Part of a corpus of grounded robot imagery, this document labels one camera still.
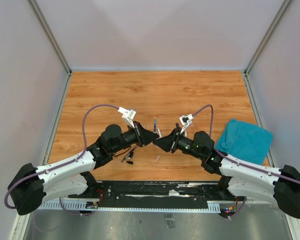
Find grey slotted cable duct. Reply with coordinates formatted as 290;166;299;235
39;199;222;214

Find teal barrel gel pen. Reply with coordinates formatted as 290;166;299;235
153;117;157;133

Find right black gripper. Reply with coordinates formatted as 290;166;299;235
153;126;204;160

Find white pen black end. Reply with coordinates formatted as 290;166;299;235
157;127;162;138

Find purple cable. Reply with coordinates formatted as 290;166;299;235
191;104;300;190
4;104;121;216

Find teal cloth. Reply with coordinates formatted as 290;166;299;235
215;118;273;165

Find dark purple pen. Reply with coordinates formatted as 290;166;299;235
121;145;138;163

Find left aluminium frame post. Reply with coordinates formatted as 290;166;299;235
26;0;73;76

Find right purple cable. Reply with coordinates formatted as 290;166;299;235
191;104;300;190

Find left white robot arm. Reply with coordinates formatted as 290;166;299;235
6;121;159;216

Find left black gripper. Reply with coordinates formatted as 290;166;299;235
110;120;160;154

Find right aluminium frame post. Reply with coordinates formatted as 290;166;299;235
243;0;295;76

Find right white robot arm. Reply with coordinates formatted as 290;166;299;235
153;128;300;219

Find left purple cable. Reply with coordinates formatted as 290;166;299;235
4;104;121;216

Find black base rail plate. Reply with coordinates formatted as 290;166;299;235
96;180;236;207

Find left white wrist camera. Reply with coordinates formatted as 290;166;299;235
117;107;137;129

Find aluminium frame post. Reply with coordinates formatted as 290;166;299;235
243;0;295;76
26;0;73;76

